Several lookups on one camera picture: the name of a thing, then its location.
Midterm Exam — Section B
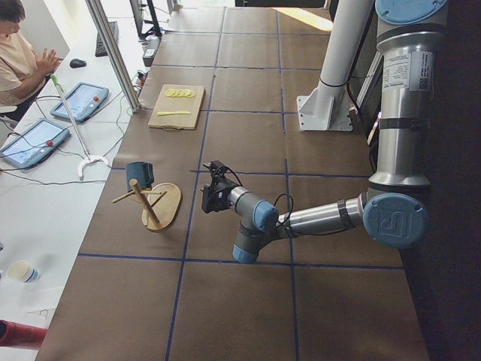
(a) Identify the black keyboard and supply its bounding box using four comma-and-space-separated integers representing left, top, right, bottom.
95, 20, 119, 58

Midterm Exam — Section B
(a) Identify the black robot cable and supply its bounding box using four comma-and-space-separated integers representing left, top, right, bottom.
221, 165, 354, 236

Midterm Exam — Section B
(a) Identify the metal rod white fork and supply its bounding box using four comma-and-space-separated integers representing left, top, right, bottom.
50, 74, 109, 180

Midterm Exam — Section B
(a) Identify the red object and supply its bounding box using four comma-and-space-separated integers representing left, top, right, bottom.
0, 320, 48, 350

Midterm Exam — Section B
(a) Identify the black monitor stand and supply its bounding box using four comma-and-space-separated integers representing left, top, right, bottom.
129, 0, 162, 41

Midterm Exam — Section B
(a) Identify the blue teach pendant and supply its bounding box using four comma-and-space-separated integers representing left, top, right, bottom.
1, 119, 71, 169
62, 82, 109, 123

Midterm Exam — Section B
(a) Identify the dark blue mug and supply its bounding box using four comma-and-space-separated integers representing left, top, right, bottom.
126, 161, 154, 192

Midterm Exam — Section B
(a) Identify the lemon slice one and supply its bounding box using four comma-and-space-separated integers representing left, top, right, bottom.
165, 89, 179, 98

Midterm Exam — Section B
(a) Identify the bamboo cutting board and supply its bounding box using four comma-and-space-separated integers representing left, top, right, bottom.
148, 83, 204, 130

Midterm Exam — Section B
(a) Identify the white pillar mount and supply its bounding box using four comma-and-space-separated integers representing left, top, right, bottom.
297, 0, 374, 132

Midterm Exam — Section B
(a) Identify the black computer mouse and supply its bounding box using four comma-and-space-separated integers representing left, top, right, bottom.
69, 59, 86, 68

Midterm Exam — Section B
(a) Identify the far blue teach pendant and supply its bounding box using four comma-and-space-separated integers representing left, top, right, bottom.
62, 82, 109, 123

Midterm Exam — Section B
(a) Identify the white paper cup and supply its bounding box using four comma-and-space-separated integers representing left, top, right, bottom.
7, 260, 40, 284

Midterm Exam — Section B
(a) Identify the wooden cup rack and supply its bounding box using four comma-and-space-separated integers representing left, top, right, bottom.
112, 178, 182, 232

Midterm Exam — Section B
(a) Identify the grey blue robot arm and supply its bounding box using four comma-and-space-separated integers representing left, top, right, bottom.
186, 1, 448, 269

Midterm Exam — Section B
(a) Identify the aluminium frame post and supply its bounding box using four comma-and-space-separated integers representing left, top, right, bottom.
86, 0, 141, 114

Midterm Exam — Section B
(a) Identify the black control cabinet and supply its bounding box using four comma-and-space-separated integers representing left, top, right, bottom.
352, 51, 383, 171

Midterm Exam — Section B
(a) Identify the near blue teach pendant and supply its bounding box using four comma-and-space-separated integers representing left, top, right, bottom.
1, 119, 71, 169

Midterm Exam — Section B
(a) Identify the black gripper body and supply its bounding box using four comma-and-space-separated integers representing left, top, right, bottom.
201, 160, 241, 214

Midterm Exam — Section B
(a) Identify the person in beige shirt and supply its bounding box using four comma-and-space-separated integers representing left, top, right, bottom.
1, 0, 62, 121

